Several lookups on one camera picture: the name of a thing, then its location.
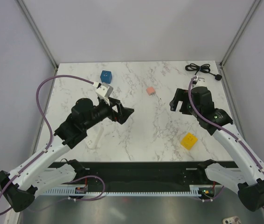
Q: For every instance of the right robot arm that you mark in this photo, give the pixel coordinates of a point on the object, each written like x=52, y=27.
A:
x=248, y=183

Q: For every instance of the left aluminium frame post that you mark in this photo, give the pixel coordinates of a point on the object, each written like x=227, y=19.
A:
x=37, y=33

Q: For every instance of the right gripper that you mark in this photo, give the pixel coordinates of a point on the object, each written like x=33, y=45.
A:
x=182, y=95

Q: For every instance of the aluminium frame post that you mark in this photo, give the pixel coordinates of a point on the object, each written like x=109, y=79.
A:
x=253, y=8
x=37, y=33

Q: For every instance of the yellow cube socket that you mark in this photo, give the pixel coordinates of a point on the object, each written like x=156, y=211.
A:
x=189, y=141

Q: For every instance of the white cable duct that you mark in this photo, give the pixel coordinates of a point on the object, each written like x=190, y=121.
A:
x=71, y=190

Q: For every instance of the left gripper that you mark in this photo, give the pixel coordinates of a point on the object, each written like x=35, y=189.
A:
x=114, y=115

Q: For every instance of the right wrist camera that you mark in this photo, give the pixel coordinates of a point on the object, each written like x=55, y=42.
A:
x=198, y=82

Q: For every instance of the blue cube socket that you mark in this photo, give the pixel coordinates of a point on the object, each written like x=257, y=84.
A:
x=106, y=76

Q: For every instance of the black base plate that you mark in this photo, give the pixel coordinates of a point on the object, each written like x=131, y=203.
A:
x=139, y=176

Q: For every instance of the white power strip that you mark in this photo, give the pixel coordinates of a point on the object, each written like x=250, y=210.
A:
x=94, y=135

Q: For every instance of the pink plug adapter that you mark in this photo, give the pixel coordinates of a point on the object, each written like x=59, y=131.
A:
x=150, y=91

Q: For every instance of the right aluminium frame post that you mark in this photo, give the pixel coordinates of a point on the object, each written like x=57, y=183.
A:
x=253, y=8

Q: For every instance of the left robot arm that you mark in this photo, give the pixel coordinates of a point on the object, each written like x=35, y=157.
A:
x=22, y=185

